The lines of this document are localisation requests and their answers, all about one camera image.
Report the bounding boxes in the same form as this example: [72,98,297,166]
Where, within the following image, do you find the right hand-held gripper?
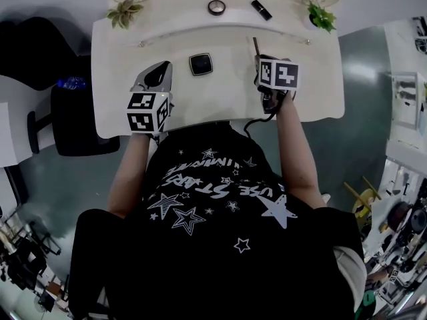
[254,54,300,115]

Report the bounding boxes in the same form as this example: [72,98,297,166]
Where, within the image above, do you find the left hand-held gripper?
[125,60,175,135]

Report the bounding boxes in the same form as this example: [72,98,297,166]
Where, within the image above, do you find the black square compact case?
[189,53,214,77]

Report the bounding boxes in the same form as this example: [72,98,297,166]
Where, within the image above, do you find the black lipstick tube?
[250,0,274,21]

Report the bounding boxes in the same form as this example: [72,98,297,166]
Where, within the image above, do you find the round compact with clear lid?
[207,0,226,16]

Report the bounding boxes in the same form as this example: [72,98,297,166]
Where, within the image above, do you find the person's left forearm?
[107,131,157,219]

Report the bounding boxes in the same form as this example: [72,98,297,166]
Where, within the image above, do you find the person's right forearm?
[275,90,327,209]

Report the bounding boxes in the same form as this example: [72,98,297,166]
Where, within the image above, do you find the white vanity table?
[90,0,346,140]

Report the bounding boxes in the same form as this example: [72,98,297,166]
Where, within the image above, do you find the bright green potted plant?
[306,1,338,34]

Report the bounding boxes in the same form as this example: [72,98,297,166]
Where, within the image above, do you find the pale leafy potted plant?
[106,0,145,30]

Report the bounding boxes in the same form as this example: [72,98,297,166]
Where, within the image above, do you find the blue water bottle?
[56,76,87,89]

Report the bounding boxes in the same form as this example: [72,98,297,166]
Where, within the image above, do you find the black office chair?
[0,16,121,157]

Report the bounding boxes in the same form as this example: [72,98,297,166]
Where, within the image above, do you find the white cluttered shelf unit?
[363,17,427,313]

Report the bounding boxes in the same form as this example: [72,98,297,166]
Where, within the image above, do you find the yellow wooden stool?
[343,175,383,219]

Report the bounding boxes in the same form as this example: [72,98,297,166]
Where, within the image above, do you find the white side table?
[0,75,57,168]

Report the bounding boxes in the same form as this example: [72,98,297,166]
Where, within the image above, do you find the black star-print t-shirt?
[68,120,366,320]

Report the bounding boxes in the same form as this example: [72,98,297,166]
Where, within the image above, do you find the light grey trousers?
[333,245,368,313]

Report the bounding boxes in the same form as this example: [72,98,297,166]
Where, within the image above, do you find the pile of black equipment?
[0,205,67,316]

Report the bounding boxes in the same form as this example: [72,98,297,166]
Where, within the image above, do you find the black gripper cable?
[243,95,288,139]

